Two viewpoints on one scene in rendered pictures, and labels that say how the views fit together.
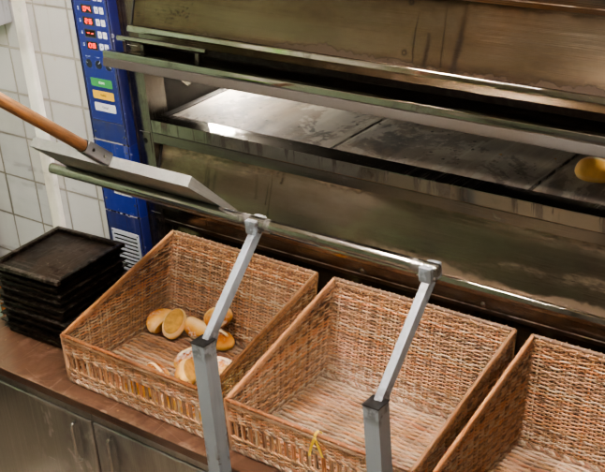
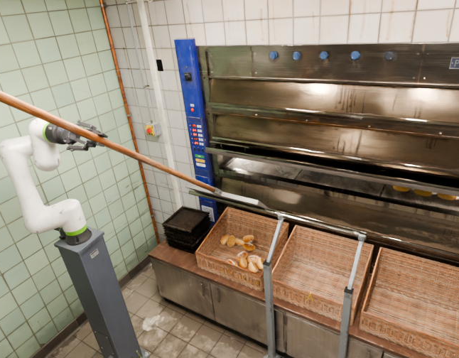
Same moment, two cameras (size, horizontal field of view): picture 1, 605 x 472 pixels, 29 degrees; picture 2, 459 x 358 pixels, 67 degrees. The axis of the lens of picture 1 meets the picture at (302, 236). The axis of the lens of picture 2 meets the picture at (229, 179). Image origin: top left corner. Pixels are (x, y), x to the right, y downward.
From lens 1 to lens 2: 0.97 m
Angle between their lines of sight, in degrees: 6
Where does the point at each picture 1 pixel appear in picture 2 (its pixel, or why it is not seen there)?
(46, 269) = (183, 225)
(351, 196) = (303, 197)
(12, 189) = (159, 190)
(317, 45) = (295, 145)
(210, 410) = (268, 287)
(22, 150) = (163, 177)
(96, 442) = (211, 290)
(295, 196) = (279, 196)
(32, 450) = (182, 290)
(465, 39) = (361, 143)
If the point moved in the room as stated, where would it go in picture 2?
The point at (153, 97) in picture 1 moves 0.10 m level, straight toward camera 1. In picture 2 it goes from (219, 160) to (222, 165)
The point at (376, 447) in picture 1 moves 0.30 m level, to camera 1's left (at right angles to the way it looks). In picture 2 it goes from (348, 306) to (294, 316)
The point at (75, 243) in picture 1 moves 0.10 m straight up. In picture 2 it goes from (190, 213) to (188, 203)
